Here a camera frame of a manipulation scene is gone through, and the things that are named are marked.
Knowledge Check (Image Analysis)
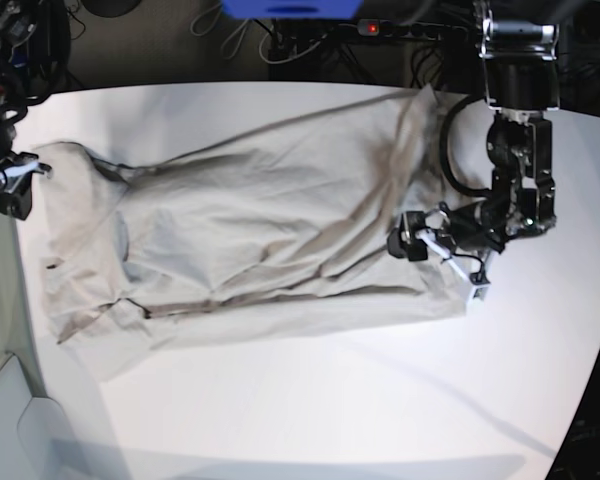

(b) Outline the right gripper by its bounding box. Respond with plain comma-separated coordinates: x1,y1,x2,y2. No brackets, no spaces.
0,152,50,220

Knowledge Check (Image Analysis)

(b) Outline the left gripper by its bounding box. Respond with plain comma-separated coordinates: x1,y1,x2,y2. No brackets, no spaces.
387,202,505,305

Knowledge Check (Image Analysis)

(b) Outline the beige t-shirt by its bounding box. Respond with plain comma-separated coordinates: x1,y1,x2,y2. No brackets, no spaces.
39,89,465,380

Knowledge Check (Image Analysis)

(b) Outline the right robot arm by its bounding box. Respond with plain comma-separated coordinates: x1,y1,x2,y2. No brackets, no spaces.
0,1,71,221

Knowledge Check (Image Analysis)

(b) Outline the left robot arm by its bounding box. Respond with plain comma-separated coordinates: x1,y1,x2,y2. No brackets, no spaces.
387,1,560,299

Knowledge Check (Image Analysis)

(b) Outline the blue box top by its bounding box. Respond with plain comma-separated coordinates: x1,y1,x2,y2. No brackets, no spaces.
222,0,362,19

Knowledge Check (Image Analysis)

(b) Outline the black power strip red switch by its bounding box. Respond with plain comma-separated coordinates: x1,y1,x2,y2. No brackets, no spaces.
356,19,469,41

